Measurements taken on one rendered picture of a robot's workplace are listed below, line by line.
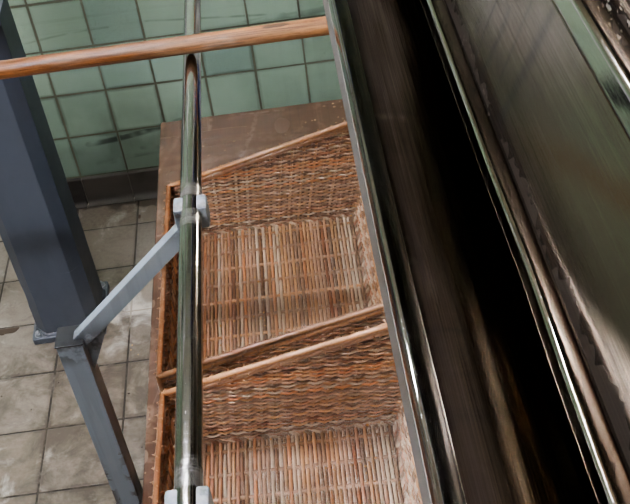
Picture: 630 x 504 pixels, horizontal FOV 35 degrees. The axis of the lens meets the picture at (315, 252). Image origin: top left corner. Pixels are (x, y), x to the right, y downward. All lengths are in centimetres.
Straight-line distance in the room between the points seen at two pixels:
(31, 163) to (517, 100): 182
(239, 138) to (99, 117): 80
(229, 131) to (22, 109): 50
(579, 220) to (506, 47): 24
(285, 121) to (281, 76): 59
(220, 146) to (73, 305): 67
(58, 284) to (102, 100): 66
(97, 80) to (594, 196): 252
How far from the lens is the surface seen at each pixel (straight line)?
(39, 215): 268
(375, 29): 123
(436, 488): 70
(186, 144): 149
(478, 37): 103
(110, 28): 307
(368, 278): 205
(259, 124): 257
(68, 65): 172
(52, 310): 290
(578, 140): 79
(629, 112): 51
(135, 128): 325
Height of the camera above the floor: 201
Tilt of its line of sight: 41 degrees down
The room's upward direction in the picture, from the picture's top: 8 degrees counter-clockwise
